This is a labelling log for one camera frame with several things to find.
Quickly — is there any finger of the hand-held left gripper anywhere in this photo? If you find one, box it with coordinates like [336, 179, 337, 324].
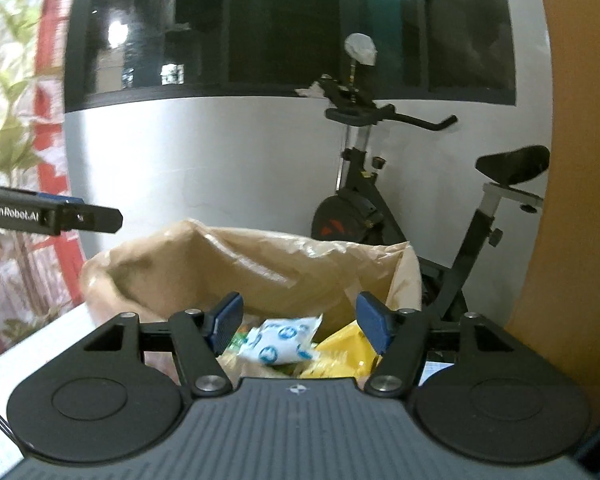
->
[34, 191, 85, 206]
[55, 202, 124, 235]

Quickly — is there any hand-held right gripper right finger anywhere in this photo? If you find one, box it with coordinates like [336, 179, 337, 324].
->
[356, 291, 521, 399]

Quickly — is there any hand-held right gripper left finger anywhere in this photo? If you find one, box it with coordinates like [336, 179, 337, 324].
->
[82, 291, 244, 397]

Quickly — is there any yellow snack packet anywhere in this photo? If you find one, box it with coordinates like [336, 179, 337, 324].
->
[300, 320, 382, 379]

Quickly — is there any white blue-dotted snack packet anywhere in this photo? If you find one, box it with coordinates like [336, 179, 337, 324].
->
[237, 314, 324, 364]

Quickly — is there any brown paper bag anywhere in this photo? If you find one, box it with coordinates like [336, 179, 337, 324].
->
[80, 217, 424, 382]

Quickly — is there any bamboo print curtain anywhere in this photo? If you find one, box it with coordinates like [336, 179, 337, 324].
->
[0, 0, 89, 363]

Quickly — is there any black exercise bike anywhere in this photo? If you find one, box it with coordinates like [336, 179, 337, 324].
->
[310, 74, 551, 333]

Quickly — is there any checked tablecloth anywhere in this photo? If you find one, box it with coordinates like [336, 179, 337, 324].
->
[0, 302, 462, 480]

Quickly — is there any wooden panel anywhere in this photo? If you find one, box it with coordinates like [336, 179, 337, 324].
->
[505, 0, 600, 398]

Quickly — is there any crumpled white tissue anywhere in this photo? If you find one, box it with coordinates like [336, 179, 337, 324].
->
[295, 80, 332, 99]

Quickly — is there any dark glass window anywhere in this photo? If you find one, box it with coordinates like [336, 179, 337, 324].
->
[62, 0, 519, 114]

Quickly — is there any white plastic bag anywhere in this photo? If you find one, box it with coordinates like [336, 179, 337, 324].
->
[345, 33, 379, 67]

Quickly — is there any black cable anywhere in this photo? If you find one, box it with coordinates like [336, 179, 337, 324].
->
[0, 396, 21, 446]

